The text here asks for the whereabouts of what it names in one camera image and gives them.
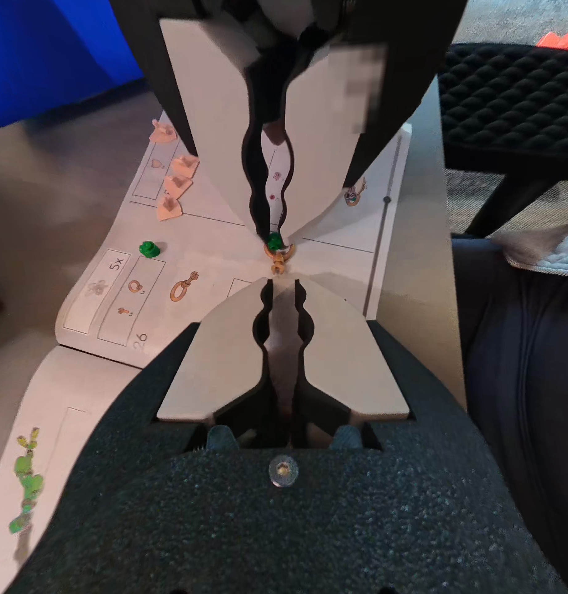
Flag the black mesh chair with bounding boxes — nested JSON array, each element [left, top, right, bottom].
[[439, 42, 568, 237]]

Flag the gold ring piece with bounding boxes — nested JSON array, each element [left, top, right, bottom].
[[264, 241, 295, 278]]

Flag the grey zip jacket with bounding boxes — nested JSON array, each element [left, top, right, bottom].
[[490, 222, 568, 279]]

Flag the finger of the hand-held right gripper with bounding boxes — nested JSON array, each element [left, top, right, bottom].
[[277, 44, 388, 241], [159, 13, 273, 237]]

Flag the red panel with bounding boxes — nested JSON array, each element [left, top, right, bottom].
[[537, 23, 568, 53]]

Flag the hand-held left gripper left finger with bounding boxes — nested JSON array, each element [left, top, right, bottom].
[[156, 278, 274, 424]]

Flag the open instruction booklet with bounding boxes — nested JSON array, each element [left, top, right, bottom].
[[0, 109, 412, 564]]

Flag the person's dark trousers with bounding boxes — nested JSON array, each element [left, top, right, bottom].
[[451, 237, 568, 594]]

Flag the grey desk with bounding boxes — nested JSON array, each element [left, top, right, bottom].
[[0, 76, 468, 493]]

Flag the blue plastic storage bin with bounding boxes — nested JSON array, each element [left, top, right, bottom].
[[0, 0, 145, 128]]

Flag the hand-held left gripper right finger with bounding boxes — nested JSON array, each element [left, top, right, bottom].
[[294, 278, 411, 425]]

